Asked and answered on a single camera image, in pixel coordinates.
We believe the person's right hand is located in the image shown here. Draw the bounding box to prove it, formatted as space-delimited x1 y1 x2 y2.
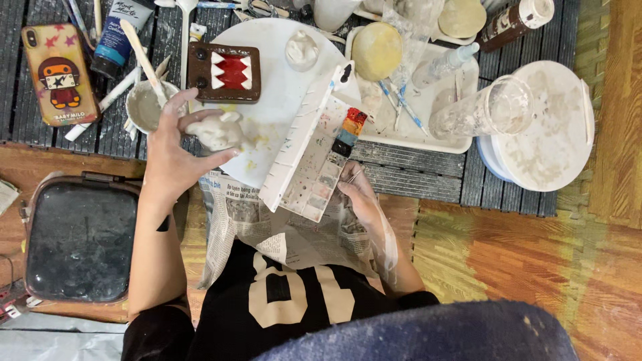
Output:
337 160 383 227

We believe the person's left hand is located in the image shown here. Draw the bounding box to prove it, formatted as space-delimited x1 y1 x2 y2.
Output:
143 88 242 204

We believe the white clay animal figure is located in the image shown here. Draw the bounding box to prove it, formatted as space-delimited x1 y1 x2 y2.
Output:
185 111 247 153

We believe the white paint palette box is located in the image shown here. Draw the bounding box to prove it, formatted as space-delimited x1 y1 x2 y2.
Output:
258 60 370 223

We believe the black slatted mat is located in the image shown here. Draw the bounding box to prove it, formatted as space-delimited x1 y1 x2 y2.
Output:
0 0 580 218

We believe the blue white paintbrush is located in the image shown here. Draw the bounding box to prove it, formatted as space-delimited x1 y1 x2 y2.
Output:
379 80 430 137

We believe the white round board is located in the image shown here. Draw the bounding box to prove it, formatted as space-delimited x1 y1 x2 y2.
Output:
193 17 363 190

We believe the white rectangular tray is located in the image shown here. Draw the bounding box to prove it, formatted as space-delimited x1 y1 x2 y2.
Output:
344 26 480 155

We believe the newspaper sheet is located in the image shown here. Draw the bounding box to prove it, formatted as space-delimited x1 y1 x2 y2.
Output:
198 169 384 291

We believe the yellow round sponge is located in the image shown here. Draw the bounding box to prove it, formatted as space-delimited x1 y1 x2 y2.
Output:
350 21 404 82

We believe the white clay lump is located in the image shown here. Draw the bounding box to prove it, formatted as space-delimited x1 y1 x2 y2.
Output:
284 29 321 73

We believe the clear plastic cup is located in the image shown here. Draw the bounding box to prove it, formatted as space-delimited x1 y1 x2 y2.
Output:
428 75 536 140

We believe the clear spray bottle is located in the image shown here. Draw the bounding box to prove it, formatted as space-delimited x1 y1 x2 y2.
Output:
412 42 481 90

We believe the brown monster ceramic plaque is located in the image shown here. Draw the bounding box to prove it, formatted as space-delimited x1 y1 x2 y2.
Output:
186 41 262 105

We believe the clear plastic bag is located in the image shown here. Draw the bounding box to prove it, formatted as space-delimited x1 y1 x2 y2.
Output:
383 0 445 87

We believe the person's blue jeans leg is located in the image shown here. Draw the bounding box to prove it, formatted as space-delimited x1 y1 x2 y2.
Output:
250 299 581 361

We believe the white cup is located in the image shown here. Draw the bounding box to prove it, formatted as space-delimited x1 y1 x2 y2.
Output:
313 0 363 34

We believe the person's black printed shirt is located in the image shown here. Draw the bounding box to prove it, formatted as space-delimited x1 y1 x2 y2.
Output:
120 239 440 361

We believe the pale round sponge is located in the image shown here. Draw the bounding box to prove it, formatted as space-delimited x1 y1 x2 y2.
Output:
437 0 488 39

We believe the stained white round turntable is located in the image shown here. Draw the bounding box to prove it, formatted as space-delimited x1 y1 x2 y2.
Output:
475 60 596 193

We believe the small bowl of grey slip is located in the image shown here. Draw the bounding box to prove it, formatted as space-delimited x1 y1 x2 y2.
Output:
125 80 189 135

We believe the white spoon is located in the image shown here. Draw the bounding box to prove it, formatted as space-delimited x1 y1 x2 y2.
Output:
154 0 200 92

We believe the brown bottle with white cap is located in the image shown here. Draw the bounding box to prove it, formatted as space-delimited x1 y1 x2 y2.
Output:
476 0 555 54

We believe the wooden stick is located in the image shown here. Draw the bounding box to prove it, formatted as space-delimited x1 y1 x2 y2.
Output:
119 19 169 109

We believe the white marker pen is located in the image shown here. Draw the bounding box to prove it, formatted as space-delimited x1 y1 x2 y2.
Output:
64 65 144 142

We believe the blue black paint tube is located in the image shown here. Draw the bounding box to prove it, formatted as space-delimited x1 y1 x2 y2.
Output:
90 0 157 79

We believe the black basin with brown rim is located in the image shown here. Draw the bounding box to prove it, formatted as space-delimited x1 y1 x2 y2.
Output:
22 171 144 305

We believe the phone with cartoon case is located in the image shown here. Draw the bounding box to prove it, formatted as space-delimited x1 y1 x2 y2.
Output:
21 23 101 127

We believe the bundle of paintbrushes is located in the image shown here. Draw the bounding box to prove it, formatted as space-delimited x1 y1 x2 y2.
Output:
61 0 104 52

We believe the grey plastic sheet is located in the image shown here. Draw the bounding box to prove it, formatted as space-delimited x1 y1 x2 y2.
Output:
0 312 129 361

